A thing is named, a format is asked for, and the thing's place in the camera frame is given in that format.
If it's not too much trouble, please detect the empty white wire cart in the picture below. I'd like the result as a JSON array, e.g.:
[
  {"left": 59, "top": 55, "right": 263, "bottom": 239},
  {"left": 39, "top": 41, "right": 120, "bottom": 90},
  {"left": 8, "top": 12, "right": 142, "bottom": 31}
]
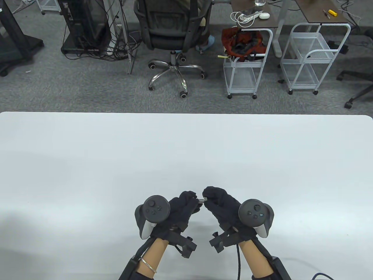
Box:
[{"left": 280, "top": 23, "right": 351, "bottom": 95}]

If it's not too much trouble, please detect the white cart holding bag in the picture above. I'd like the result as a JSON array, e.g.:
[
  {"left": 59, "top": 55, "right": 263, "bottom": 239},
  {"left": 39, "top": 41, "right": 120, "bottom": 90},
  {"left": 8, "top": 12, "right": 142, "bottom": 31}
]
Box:
[{"left": 223, "top": 28, "right": 274, "bottom": 99}]

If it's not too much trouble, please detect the black VR controller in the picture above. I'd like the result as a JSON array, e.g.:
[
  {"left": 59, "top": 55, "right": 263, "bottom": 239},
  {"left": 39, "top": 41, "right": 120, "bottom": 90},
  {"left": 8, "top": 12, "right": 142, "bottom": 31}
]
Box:
[
  {"left": 135, "top": 195, "right": 171, "bottom": 240},
  {"left": 238, "top": 199, "right": 275, "bottom": 238}
]

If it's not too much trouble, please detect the silver metal frame post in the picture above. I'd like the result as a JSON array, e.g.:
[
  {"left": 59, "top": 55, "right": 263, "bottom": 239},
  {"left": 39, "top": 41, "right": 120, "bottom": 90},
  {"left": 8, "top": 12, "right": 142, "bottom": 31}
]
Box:
[{"left": 103, "top": 0, "right": 136, "bottom": 75}]

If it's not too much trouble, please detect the red bag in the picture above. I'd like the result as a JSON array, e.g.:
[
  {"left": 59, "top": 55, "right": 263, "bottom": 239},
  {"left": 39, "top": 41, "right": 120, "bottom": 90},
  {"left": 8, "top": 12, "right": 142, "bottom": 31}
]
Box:
[{"left": 221, "top": 26, "right": 267, "bottom": 62}]

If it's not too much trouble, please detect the black mesh office chair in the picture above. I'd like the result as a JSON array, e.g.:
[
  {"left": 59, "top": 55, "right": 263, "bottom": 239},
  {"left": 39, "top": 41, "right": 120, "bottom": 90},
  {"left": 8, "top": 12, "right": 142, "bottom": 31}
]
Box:
[{"left": 133, "top": 0, "right": 212, "bottom": 98}]

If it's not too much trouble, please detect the brown desk with power strip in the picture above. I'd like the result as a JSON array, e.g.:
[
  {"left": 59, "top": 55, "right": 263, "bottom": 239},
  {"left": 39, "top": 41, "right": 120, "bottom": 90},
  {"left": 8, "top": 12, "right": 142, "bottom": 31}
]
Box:
[{"left": 230, "top": 0, "right": 279, "bottom": 29}]

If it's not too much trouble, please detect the person's right forearm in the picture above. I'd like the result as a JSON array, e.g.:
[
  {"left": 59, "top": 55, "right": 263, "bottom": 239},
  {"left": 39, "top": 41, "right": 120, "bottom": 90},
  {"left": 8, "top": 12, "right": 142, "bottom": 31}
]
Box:
[{"left": 239, "top": 238, "right": 278, "bottom": 280}]

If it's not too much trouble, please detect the tangled black cable bundle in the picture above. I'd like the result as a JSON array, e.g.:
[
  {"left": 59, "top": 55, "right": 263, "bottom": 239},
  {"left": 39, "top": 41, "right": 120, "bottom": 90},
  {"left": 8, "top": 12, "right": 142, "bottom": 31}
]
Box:
[{"left": 63, "top": 0, "right": 143, "bottom": 62}]

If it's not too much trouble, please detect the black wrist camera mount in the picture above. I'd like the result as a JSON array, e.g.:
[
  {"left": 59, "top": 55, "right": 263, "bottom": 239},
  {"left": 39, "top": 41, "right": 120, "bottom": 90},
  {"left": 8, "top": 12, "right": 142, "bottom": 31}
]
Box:
[
  {"left": 209, "top": 227, "right": 238, "bottom": 253},
  {"left": 168, "top": 226, "right": 198, "bottom": 259}
]

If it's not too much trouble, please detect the small white cart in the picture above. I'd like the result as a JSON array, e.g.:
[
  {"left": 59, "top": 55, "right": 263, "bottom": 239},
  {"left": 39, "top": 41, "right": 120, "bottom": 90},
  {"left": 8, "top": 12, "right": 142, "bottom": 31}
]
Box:
[{"left": 36, "top": 0, "right": 61, "bottom": 15}]

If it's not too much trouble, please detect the black chair base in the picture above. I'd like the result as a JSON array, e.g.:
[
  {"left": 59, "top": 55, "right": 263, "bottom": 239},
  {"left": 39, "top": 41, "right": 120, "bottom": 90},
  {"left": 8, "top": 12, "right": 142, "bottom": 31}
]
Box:
[{"left": 336, "top": 70, "right": 373, "bottom": 109}]

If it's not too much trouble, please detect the black computer tower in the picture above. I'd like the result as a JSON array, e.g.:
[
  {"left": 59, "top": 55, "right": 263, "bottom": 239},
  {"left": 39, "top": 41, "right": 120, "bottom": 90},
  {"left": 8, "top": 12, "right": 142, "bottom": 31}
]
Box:
[{"left": 57, "top": 0, "right": 112, "bottom": 55}]

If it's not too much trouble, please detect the black forearm sensor box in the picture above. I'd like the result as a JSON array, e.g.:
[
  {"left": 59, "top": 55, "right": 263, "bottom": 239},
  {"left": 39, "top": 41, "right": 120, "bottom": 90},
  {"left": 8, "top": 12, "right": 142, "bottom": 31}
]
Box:
[
  {"left": 270, "top": 255, "right": 292, "bottom": 280},
  {"left": 118, "top": 255, "right": 142, "bottom": 280}
]

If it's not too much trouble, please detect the black rolling stand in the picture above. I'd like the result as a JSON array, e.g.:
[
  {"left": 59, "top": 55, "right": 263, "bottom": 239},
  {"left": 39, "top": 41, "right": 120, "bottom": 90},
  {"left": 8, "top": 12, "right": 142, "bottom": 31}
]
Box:
[{"left": 0, "top": 0, "right": 45, "bottom": 77}]

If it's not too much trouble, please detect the person's left forearm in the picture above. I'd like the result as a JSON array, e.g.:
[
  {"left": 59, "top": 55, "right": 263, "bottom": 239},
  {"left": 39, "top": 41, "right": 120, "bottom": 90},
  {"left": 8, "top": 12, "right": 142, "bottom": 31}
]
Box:
[{"left": 136, "top": 238, "right": 170, "bottom": 280}]

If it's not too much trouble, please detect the white power strip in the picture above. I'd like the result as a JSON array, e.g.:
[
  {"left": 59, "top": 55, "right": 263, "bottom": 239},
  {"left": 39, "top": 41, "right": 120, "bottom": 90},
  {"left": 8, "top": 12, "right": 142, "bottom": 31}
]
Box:
[{"left": 231, "top": 10, "right": 263, "bottom": 28}]

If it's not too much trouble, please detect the person's left hand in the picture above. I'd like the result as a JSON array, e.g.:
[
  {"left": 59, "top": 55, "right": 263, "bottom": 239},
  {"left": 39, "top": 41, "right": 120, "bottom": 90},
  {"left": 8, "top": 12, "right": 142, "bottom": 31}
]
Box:
[{"left": 152, "top": 191, "right": 203, "bottom": 243}]

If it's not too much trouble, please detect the black power adapter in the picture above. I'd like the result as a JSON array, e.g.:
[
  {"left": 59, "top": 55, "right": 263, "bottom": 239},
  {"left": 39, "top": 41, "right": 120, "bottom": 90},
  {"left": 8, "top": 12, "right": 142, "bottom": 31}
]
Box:
[{"left": 326, "top": 40, "right": 349, "bottom": 55}]

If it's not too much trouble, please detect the white desk leg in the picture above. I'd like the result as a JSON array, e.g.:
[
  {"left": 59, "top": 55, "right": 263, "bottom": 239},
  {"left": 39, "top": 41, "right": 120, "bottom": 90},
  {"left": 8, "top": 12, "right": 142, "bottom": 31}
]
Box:
[{"left": 272, "top": 0, "right": 292, "bottom": 58}]

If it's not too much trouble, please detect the brown desk with tools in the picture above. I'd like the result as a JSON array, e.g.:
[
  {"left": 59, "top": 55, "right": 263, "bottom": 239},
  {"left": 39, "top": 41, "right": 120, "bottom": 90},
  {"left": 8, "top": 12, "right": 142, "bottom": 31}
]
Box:
[{"left": 294, "top": 0, "right": 350, "bottom": 24}]

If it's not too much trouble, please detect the silver bracelet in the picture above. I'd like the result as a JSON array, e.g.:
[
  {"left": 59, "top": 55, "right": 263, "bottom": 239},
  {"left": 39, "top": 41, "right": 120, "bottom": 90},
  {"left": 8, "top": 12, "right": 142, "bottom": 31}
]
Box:
[{"left": 141, "top": 258, "right": 157, "bottom": 274}]

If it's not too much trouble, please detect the person's right hand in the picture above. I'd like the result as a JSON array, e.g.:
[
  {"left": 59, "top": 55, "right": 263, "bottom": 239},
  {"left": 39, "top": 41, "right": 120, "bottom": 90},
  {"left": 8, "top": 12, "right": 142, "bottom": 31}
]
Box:
[{"left": 202, "top": 186, "right": 264, "bottom": 242}]

